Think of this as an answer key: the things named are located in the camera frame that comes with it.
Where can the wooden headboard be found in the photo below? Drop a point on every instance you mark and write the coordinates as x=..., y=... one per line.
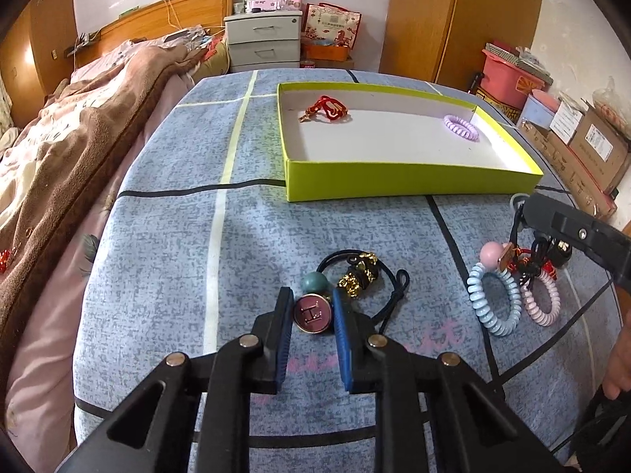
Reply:
x=158, y=19

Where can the brown fleece blanket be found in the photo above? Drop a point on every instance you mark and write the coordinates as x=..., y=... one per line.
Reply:
x=62, y=160

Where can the black cord gold charm tie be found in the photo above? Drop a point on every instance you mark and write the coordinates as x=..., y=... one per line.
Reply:
x=313, y=312

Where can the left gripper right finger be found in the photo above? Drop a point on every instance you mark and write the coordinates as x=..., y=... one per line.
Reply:
x=357, y=364

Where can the right hand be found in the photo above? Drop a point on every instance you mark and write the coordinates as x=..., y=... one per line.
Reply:
x=617, y=378

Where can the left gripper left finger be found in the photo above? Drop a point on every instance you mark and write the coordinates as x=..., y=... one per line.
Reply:
x=274, y=330

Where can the yellow patterned box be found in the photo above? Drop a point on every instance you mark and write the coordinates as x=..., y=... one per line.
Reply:
x=511, y=113

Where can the orange basket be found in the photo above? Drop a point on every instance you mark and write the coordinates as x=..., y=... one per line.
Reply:
x=321, y=52

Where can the blue checked bed sheet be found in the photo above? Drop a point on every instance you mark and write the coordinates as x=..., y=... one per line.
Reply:
x=201, y=237

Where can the wooden door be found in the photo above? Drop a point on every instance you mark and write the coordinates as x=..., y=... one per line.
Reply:
x=441, y=41

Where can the red patterned gift bag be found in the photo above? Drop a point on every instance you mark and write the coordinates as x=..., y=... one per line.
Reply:
x=333, y=24

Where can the lime green shallow box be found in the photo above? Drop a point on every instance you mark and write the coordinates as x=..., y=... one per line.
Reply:
x=341, y=140

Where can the large cardboard box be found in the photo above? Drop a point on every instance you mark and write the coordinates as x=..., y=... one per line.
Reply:
x=590, y=166

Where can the grey three-drawer cabinet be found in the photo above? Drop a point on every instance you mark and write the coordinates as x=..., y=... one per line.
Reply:
x=265, y=40

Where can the pink plastic storage bin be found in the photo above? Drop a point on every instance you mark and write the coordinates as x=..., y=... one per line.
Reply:
x=506, y=82

